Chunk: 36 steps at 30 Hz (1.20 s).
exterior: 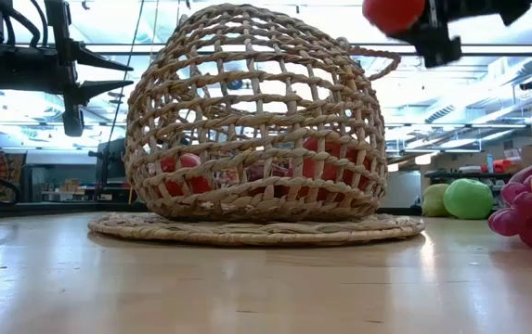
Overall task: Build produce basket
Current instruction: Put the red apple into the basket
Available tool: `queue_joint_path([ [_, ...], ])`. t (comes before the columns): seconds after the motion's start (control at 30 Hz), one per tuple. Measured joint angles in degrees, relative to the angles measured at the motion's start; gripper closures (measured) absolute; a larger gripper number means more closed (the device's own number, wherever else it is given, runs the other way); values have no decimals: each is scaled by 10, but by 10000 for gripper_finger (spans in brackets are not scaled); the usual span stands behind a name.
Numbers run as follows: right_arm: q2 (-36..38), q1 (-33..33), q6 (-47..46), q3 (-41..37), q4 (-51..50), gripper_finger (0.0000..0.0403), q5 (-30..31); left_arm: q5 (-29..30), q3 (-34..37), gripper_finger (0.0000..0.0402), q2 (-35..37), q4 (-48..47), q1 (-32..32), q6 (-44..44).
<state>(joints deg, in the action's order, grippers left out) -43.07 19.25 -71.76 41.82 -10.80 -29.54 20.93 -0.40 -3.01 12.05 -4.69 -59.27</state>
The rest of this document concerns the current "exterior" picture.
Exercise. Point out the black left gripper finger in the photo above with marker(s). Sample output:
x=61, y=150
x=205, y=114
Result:
x=91, y=89
x=91, y=56

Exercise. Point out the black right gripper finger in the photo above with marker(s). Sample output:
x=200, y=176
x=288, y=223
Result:
x=414, y=37

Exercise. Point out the bright red apple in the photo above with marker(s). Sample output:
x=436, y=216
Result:
x=393, y=14

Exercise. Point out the red orange round fruit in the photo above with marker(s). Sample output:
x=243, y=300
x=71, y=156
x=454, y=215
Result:
x=189, y=161

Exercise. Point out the crimson round fruit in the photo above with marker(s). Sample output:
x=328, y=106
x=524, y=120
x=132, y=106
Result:
x=528, y=171

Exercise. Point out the large red round fruit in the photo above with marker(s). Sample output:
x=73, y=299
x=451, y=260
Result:
x=315, y=168

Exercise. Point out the purple grape bunch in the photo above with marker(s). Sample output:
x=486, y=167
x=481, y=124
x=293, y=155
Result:
x=509, y=220

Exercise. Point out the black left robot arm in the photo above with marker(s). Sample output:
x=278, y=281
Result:
x=10, y=67

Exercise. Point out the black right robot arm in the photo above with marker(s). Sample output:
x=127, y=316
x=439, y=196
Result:
x=479, y=9

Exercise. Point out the black background machine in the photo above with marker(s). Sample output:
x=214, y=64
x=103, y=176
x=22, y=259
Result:
x=114, y=160

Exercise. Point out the background shelf with boxes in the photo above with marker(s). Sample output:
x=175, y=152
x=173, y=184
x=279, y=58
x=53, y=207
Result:
x=68, y=186

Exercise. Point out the dark background table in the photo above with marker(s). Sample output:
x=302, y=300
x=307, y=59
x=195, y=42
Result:
x=470, y=175

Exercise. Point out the red background item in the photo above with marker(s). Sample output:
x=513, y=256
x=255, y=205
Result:
x=500, y=165

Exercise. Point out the pale green pear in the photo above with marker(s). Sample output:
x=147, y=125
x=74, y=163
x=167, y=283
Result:
x=432, y=200

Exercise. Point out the round woven seagrass mat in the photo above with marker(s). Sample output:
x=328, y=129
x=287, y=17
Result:
x=256, y=232

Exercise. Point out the patterned red wall hanging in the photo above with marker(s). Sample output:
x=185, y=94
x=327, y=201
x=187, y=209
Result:
x=1, y=169

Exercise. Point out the black aluminium table frame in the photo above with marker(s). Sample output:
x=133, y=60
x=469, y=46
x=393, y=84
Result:
x=61, y=209

